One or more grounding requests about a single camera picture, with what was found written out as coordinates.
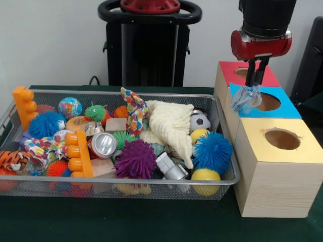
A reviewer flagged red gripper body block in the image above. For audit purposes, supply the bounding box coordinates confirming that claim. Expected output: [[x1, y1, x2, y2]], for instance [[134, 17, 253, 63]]
[[231, 29, 293, 62]]

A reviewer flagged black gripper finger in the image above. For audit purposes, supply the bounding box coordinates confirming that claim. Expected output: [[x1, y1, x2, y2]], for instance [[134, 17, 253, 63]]
[[256, 59, 271, 86], [245, 60, 258, 88]]

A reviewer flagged cream knitted cloth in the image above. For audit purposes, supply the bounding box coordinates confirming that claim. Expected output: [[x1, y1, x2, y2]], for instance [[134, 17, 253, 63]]
[[140, 100, 195, 169]]

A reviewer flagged multicoloured swirl ball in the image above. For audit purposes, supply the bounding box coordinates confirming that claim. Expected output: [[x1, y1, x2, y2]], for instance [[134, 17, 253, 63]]
[[58, 97, 83, 119]]

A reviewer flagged orange toy building block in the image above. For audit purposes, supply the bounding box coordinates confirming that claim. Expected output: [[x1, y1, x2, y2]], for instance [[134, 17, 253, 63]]
[[12, 86, 39, 133], [63, 131, 93, 178]]

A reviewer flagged wooden box with three holes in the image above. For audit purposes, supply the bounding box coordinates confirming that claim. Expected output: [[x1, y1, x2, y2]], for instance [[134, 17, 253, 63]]
[[214, 61, 323, 218]]

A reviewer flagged shallow clear mesh bin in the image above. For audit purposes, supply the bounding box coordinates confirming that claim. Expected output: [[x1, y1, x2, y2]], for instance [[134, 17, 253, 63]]
[[0, 90, 241, 201]]

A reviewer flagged black chair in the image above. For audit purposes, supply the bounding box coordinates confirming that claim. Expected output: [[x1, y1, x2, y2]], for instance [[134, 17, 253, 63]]
[[292, 17, 323, 106]]

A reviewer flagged small soccer ball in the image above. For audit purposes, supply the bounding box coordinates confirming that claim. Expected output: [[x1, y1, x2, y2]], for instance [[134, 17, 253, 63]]
[[189, 112, 211, 133]]

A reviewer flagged yellow ball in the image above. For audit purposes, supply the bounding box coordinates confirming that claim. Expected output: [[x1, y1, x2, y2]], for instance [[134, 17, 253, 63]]
[[190, 128, 210, 145], [191, 168, 222, 197]]

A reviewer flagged large blue spiky ball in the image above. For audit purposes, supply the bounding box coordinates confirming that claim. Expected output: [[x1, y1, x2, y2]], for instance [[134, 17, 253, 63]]
[[192, 132, 234, 175]]

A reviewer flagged colourful patterned cloth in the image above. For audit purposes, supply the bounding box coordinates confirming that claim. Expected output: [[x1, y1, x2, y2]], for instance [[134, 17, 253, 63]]
[[120, 87, 150, 137]]

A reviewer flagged silver metal pipe fitting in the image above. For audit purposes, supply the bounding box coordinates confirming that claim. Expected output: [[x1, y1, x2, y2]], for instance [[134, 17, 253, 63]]
[[155, 151, 190, 181]]

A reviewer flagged purple spiky ball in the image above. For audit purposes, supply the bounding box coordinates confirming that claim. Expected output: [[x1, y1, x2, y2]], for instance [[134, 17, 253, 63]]
[[114, 140, 157, 179]]

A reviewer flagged green spiky ball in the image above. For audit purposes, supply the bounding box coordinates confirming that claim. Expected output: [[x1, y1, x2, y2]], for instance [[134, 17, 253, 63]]
[[112, 131, 133, 152]]

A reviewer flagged green spiky monster toy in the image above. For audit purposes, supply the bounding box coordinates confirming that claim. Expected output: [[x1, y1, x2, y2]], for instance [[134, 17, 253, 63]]
[[84, 103, 108, 124]]

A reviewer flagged silver metal can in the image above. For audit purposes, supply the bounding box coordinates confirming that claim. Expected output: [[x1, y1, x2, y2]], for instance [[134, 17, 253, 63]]
[[85, 129, 118, 158]]

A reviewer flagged dark green table cloth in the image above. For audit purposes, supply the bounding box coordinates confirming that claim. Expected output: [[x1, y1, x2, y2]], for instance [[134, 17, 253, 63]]
[[0, 85, 323, 242]]

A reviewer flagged small blue spiky ball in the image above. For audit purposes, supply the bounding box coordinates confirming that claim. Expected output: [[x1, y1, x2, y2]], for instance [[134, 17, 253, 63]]
[[28, 110, 67, 140]]

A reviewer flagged orange tiger striped toy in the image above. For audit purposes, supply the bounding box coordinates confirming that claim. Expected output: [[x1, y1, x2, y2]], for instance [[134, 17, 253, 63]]
[[0, 150, 32, 173]]

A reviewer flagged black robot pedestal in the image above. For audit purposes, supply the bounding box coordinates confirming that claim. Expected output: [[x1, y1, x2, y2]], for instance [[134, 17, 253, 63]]
[[97, 0, 203, 87]]

